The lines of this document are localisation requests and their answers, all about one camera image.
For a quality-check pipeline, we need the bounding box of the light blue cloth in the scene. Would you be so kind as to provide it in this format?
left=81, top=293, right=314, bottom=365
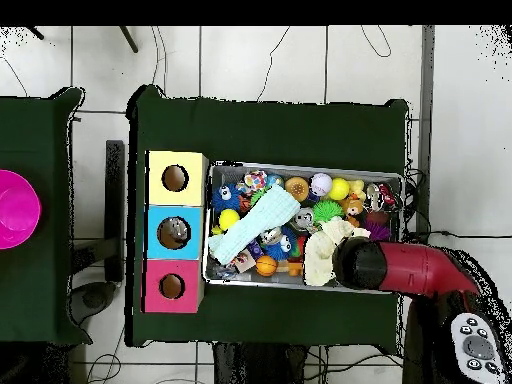
left=206, top=184, right=301, bottom=267

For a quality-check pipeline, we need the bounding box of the shallow clear mesh bin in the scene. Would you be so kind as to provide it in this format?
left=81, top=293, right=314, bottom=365
left=201, top=160, right=405, bottom=295

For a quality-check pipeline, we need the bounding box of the wooden box with three holes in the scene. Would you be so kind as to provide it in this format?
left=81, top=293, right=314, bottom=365
left=141, top=149, right=210, bottom=314

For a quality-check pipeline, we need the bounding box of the blue fuzzy googly-eyed toy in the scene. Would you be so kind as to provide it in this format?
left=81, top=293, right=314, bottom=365
left=210, top=182, right=243, bottom=213

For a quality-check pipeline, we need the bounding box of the toy burger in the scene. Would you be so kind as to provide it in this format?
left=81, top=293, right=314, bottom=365
left=284, top=176, right=310, bottom=202

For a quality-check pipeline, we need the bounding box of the crushed can with silver top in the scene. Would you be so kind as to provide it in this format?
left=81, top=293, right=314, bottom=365
left=293, top=207, right=317, bottom=232

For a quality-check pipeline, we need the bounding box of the white baseball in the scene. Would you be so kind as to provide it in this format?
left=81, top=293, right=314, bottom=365
left=309, top=172, right=334, bottom=198

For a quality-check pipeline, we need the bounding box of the green spiky ball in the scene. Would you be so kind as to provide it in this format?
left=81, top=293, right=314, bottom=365
left=311, top=199, right=345, bottom=225

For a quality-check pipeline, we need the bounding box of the cream yellow cloth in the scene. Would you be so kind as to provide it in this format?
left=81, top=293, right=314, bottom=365
left=303, top=215, right=371, bottom=288

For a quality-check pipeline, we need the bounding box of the dark green tablecloth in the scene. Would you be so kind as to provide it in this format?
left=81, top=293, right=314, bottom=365
left=0, top=86, right=93, bottom=346
left=125, top=83, right=410, bottom=355

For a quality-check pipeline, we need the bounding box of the yellow tennis ball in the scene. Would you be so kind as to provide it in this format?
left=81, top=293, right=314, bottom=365
left=328, top=177, right=351, bottom=201

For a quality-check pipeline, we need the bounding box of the purple spiky ball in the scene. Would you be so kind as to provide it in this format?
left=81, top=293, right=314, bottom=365
left=362, top=220, right=391, bottom=242

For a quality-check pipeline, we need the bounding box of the crushed red soda can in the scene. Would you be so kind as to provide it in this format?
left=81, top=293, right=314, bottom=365
left=365, top=182, right=401, bottom=213

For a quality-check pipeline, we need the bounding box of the black flat panel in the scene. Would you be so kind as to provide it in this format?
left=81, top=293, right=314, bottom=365
left=104, top=139, right=126, bottom=283

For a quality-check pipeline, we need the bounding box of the grey round stand base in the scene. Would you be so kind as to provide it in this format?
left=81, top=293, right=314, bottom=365
left=69, top=281, right=118, bottom=326

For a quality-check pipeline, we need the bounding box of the pink plastic bowl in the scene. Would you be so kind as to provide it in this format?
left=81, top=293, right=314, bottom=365
left=0, top=169, right=43, bottom=250

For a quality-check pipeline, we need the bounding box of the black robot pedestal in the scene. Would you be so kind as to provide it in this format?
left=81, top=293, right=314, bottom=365
left=213, top=342, right=309, bottom=384

